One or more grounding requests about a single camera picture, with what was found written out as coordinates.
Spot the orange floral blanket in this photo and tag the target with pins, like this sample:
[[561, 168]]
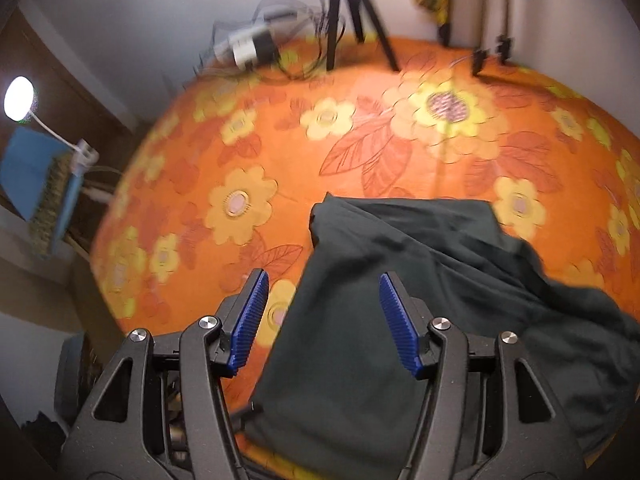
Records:
[[310, 160]]

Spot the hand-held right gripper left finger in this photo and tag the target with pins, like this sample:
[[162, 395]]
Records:
[[246, 325]]

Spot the small black tripod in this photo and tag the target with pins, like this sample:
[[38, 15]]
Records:
[[368, 16]]

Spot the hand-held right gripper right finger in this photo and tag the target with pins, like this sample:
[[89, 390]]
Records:
[[400, 325]]

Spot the white round gooseneck lamp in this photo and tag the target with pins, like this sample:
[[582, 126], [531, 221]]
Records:
[[20, 98]]

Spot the dark grey pants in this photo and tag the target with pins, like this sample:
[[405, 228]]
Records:
[[350, 350]]

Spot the white and black device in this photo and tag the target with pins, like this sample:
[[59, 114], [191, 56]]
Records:
[[247, 47]]

